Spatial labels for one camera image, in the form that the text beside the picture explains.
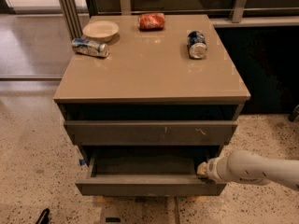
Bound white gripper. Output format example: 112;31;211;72
196;158;229;182

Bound grey top drawer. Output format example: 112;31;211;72
64;120;237;146

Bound dark wheel at right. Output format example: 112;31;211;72
288;105;299;122

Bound silver blue soda can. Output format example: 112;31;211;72
71;38;109;58

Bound white bowl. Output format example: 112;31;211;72
83;21;119;42

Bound black object on floor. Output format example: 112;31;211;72
36;208;50;224

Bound grey drawer cabinet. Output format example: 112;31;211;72
54;15;250;158

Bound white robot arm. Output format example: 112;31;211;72
197;150;299;191

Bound grey drawer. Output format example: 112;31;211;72
64;120;237;146
76;147;225;197

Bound blue upright-lying soda can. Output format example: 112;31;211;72
187;31;207;59

